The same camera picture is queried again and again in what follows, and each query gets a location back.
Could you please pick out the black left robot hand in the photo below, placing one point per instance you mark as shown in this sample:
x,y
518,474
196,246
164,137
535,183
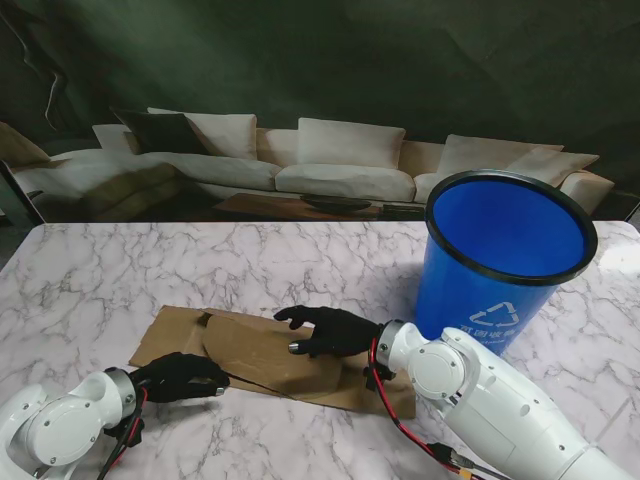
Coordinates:
x,y
175,375

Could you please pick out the blue recycling bin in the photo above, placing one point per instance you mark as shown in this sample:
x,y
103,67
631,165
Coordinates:
x,y
450,290

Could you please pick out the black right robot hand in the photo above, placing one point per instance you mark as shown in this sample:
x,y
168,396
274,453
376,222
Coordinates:
x,y
340,330

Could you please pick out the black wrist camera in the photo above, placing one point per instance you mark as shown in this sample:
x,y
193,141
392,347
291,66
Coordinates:
x,y
129,434
380,377

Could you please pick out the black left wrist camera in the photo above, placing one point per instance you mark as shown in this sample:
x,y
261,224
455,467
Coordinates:
x,y
129,434

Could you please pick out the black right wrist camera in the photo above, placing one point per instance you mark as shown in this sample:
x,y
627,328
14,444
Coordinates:
x,y
380,377

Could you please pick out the brown cardboard box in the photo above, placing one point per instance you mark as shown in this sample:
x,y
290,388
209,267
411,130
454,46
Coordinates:
x,y
270,355

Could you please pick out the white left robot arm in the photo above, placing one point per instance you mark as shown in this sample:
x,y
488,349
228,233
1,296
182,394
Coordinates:
x,y
55,430

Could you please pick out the printed sofa backdrop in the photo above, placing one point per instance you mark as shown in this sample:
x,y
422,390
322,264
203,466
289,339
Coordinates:
x,y
320,60

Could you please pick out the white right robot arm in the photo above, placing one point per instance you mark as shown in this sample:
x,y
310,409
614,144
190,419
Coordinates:
x,y
500,400

